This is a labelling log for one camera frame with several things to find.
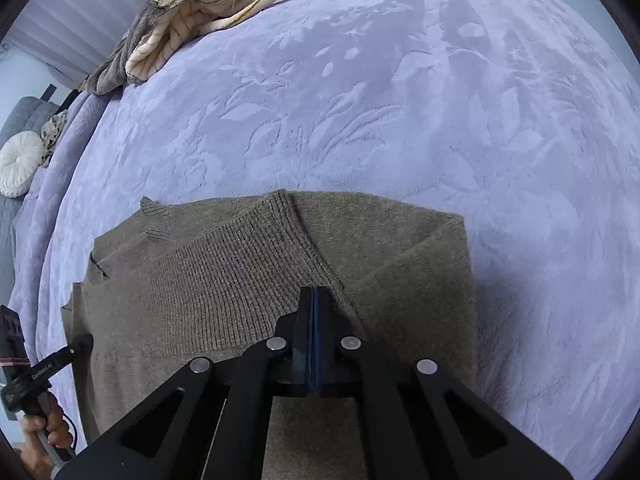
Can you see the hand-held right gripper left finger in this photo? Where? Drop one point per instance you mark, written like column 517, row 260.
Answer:
column 306, row 340

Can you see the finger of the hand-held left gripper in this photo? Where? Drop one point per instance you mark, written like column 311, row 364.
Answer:
column 65, row 355

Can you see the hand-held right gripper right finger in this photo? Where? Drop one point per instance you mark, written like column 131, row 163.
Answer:
column 321, row 340

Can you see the olive knit sweater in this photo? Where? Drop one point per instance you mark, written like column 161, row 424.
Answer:
column 225, row 270

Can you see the person's left forearm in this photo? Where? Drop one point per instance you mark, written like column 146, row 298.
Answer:
column 35, row 465

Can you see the person's left hand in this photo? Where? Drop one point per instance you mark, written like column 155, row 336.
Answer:
column 52, row 425

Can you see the round white cushion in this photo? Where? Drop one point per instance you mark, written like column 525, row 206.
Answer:
column 20, row 162

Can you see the small taupe crumpled cloth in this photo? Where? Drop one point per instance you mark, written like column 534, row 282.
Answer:
column 52, row 135

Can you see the grey sofa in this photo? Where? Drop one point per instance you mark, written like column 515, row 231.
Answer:
column 15, row 120

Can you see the lavender embossed blanket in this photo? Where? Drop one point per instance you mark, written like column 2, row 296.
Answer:
column 400, row 135

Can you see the grey-brown fleece garment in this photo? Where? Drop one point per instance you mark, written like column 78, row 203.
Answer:
column 125, row 55

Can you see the lavender pleated curtain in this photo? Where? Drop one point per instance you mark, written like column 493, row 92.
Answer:
column 75, row 15

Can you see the cream striped garment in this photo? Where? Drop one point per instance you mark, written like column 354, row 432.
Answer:
column 200, row 5

